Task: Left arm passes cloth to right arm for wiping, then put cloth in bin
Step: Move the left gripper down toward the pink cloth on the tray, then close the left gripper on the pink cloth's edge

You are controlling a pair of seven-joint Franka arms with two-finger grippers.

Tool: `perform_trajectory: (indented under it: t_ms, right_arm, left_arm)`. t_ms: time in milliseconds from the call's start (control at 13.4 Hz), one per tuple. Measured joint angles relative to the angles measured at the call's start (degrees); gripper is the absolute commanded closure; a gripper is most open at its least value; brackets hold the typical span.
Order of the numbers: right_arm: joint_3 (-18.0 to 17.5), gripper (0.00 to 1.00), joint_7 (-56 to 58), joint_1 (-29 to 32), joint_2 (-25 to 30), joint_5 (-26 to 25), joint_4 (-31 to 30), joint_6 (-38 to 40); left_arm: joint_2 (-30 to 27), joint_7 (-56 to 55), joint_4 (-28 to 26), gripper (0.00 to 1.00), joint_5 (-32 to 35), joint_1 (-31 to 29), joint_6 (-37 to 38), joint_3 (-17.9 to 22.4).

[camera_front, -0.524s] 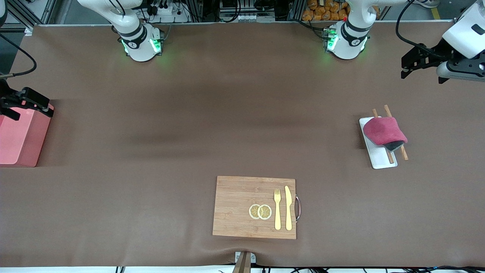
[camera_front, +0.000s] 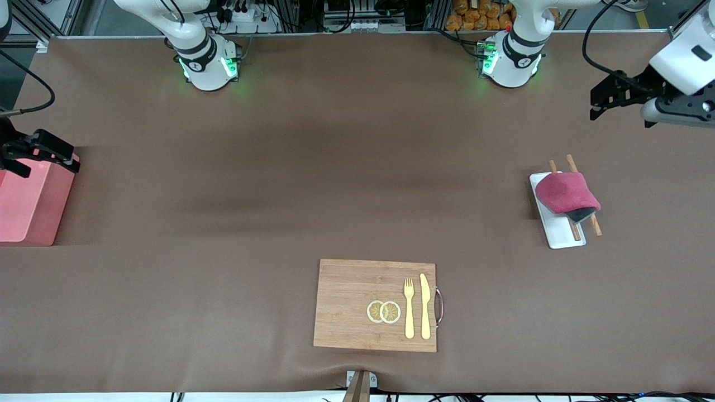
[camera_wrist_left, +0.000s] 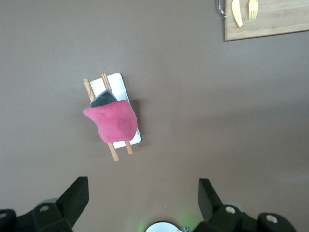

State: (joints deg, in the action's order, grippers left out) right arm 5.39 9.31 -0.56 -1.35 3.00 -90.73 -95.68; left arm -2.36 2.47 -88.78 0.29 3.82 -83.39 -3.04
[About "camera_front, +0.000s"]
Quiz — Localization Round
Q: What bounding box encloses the magenta cloth with grey backing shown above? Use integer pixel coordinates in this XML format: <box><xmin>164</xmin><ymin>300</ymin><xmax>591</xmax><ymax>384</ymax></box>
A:
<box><xmin>535</xmin><ymin>171</ymin><xmax>602</xmax><ymax>225</ymax></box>

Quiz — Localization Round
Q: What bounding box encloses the pink plastic bin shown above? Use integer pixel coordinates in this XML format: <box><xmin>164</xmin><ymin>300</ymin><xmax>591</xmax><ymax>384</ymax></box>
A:
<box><xmin>0</xmin><ymin>154</ymin><xmax>80</xmax><ymax>247</ymax></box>

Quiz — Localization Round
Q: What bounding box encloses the brown wooden chopstick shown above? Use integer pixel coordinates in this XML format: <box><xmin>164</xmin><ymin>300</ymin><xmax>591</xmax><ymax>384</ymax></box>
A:
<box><xmin>547</xmin><ymin>160</ymin><xmax>582</xmax><ymax>242</ymax></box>
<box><xmin>566</xmin><ymin>154</ymin><xmax>603</xmax><ymax>237</ymax></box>

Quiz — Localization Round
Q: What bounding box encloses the white rectangular tray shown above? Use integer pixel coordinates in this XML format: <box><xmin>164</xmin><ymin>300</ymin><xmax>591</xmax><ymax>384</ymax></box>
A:
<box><xmin>529</xmin><ymin>171</ymin><xmax>587</xmax><ymax>250</ymax></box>

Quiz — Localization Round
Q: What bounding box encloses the pile of orange breads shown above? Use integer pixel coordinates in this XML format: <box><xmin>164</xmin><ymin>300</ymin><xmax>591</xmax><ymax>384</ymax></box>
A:
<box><xmin>445</xmin><ymin>0</ymin><xmax>516</xmax><ymax>32</ymax></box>

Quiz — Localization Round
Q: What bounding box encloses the white power strip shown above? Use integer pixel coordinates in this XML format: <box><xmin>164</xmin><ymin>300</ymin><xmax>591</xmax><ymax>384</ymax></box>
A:
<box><xmin>221</xmin><ymin>4</ymin><xmax>280</xmax><ymax>33</ymax></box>

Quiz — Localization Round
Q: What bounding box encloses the yellow knife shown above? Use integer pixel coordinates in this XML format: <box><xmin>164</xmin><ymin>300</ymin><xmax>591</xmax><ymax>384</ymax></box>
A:
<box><xmin>420</xmin><ymin>273</ymin><xmax>432</xmax><ymax>340</ymax></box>

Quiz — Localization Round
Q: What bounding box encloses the yellow fork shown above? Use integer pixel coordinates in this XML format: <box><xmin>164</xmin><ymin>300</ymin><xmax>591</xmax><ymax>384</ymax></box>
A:
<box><xmin>403</xmin><ymin>277</ymin><xmax>416</xmax><ymax>339</ymax></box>

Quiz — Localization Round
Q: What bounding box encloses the aluminium frame rail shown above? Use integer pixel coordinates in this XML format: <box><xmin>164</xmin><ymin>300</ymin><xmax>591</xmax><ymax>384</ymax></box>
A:
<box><xmin>11</xmin><ymin>0</ymin><xmax>85</xmax><ymax>37</ymax></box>
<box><xmin>668</xmin><ymin>0</ymin><xmax>707</xmax><ymax>35</ymax></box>

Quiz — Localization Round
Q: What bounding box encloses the bamboo cutting board with handle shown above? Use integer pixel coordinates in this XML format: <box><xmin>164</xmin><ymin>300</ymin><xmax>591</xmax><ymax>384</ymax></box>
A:
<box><xmin>313</xmin><ymin>259</ymin><xmax>445</xmax><ymax>353</ymax></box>

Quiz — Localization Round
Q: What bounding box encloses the grey metal mount bracket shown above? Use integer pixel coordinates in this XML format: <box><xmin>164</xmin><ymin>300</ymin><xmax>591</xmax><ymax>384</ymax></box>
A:
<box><xmin>346</xmin><ymin>370</ymin><xmax>378</xmax><ymax>389</ymax></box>

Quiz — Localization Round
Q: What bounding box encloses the brown camera pole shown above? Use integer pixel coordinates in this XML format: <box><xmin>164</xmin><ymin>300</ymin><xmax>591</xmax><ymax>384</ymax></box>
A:
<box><xmin>342</xmin><ymin>372</ymin><xmax>371</xmax><ymax>402</ymax></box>

